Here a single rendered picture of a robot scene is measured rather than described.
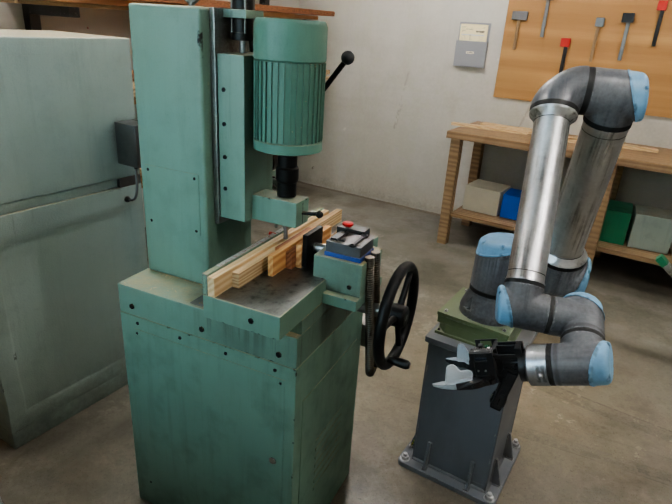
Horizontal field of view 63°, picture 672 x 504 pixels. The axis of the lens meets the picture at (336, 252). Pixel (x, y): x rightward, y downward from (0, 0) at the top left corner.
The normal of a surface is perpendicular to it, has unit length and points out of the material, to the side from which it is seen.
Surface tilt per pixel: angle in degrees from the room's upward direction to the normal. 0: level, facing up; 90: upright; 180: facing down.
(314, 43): 90
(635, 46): 90
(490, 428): 90
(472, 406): 90
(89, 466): 0
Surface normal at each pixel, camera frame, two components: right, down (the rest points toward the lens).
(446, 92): -0.54, 0.29
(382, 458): 0.06, -0.92
